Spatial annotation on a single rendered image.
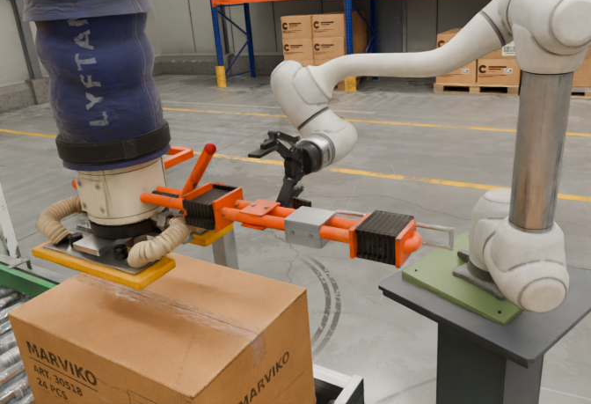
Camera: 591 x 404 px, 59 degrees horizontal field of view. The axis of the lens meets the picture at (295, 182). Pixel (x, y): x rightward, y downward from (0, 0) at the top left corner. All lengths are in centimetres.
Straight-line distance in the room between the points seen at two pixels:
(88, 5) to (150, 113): 22
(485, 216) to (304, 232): 75
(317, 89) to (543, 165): 55
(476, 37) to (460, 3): 814
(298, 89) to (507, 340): 82
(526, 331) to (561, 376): 111
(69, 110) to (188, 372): 54
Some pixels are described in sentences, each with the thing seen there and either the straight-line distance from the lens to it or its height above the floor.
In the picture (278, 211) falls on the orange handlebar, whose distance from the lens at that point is 94.
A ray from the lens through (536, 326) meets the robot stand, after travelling 154.
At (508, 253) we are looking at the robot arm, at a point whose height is 99.
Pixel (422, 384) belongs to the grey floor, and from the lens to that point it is 245.
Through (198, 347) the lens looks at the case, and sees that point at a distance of 113.
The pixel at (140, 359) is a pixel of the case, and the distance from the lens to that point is 114.
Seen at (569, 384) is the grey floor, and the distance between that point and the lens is 259.
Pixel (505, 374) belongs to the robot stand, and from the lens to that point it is 169.
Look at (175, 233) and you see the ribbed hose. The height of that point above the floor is 119.
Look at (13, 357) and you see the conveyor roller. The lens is 207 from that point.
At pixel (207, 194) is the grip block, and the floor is 126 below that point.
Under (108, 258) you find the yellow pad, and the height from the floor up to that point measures 114.
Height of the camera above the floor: 162
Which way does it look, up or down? 20 degrees down
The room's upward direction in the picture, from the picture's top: 5 degrees counter-clockwise
